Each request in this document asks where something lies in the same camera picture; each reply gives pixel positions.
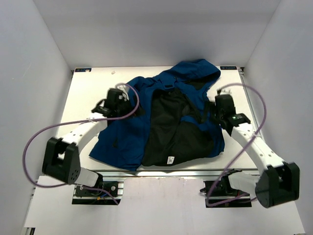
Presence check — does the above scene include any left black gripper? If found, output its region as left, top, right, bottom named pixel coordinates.
left=115, top=95, right=145, bottom=121

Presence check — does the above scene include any blue hooded zip jacket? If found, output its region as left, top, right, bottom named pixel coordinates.
left=89, top=59, right=225, bottom=171

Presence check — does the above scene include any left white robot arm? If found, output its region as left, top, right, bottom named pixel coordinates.
left=42, top=83, right=139, bottom=195

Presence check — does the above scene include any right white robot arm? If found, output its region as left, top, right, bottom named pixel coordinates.
left=212, top=94, right=300, bottom=208

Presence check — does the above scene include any right blue table label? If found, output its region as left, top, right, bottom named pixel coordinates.
left=220, top=66, right=237, bottom=70

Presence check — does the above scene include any blue table label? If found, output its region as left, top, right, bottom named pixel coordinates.
left=74, top=68, right=91, bottom=72
left=220, top=66, right=237, bottom=70

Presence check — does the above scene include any left blue table label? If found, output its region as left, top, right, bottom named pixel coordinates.
left=74, top=68, right=91, bottom=72

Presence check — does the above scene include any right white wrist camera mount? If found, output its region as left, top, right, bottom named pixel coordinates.
left=217, top=88, right=232, bottom=95

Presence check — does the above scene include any aluminium table frame rail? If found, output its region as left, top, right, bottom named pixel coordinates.
left=238, top=66, right=265, bottom=169

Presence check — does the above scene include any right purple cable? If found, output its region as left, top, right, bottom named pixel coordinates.
left=204, top=82, right=267, bottom=208

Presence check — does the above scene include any purple cable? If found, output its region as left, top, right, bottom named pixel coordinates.
left=22, top=82, right=140, bottom=205
left=204, top=82, right=267, bottom=208

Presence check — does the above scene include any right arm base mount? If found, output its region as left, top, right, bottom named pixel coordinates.
left=199, top=170, right=256, bottom=209

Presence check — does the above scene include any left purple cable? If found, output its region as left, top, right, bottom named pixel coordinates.
left=22, top=82, right=140, bottom=205

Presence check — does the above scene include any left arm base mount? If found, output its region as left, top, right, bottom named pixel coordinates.
left=72, top=181, right=124, bottom=206

